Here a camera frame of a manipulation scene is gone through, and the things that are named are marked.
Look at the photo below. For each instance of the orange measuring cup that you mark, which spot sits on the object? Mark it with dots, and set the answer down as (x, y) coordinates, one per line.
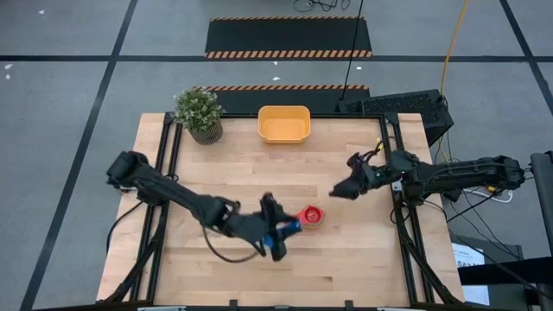
(320, 224)

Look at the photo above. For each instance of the green plant in striped pot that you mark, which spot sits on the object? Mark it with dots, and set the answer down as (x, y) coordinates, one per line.
(198, 110)

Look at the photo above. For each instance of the white paper sign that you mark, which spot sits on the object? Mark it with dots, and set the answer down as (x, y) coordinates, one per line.
(466, 252)

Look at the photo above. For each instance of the large yellow measuring cup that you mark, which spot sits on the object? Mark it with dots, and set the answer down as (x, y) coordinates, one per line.
(284, 127)

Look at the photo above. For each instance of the black computer tower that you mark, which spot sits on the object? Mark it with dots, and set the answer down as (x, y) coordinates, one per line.
(402, 108)

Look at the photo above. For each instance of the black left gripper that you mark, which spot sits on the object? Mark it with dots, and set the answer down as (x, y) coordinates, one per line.
(255, 229)

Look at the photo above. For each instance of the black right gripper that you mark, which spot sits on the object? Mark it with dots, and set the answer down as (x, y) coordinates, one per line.
(376, 179)

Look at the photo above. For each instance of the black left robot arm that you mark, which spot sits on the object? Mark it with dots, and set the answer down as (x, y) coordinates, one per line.
(173, 194)

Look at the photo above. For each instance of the red measuring cup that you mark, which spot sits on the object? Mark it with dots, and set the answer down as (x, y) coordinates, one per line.
(313, 214)

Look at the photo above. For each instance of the yellow power plug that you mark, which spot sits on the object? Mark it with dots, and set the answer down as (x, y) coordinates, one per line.
(491, 188)

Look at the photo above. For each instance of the black upright post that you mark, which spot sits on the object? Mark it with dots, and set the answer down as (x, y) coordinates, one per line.
(543, 194)

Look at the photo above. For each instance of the black hazard-striped floor mat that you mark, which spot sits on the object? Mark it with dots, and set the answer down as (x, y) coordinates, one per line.
(268, 100)
(285, 36)

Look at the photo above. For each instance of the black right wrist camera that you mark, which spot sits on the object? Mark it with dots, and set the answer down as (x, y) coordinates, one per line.
(357, 162)

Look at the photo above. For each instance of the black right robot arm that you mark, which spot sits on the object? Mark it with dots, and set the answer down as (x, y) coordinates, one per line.
(466, 173)

